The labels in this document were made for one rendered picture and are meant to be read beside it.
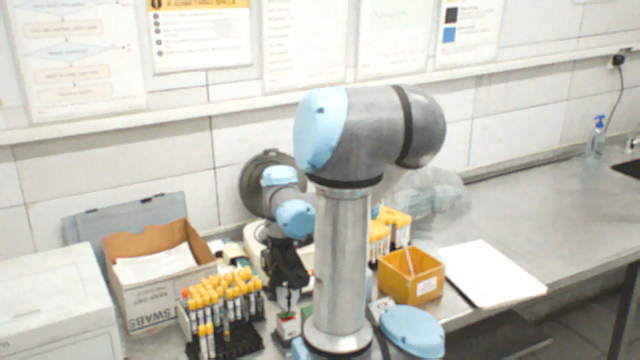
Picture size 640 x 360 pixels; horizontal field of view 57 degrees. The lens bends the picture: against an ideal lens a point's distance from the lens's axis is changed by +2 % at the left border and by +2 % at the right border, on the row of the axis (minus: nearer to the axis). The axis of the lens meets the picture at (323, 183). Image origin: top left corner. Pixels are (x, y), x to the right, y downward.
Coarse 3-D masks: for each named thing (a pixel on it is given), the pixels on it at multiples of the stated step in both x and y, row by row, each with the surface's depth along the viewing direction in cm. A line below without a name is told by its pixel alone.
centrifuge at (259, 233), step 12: (252, 228) 174; (264, 228) 175; (252, 240) 167; (252, 252) 162; (300, 252) 161; (312, 252) 162; (252, 264) 165; (312, 264) 163; (264, 276) 161; (312, 276) 162; (264, 288) 163; (312, 288) 160
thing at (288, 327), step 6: (276, 318) 141; (288, 318) 140; (294, 318) 139; (276, 324) 141; (282, 324) 138; (288, 324) 138; (294, 324) 138; (282, 330) 138; (288, 330) 138; (294, 330) 139; (282, 336) 139; (288, 336) 139; (294, 336) 140
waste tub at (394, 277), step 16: (384, 256) 161; (400, 256) 165; (416, 256) 167; (384, 272) 159; (400, 272) 153; (416, 272) 168; (432, 272) 155; (384, 288) 161; (400, 288) 155; (416, 288) 153; (432, 288) 157; (400, 304) 156; (416, 304) 156
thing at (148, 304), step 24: (120, 240) 165; (144, 240) 169; (168, 240) 172; (192, 240) 170; (120, 264) 164; (144, 264) 165; (168, 264) 165; (192, 264) 165; (216, 264) 151; (120, 288) 142; (144, 288) 143; (168, 288) 146; (120, 312) 155; (144, 312) 145; (168, 312) 149
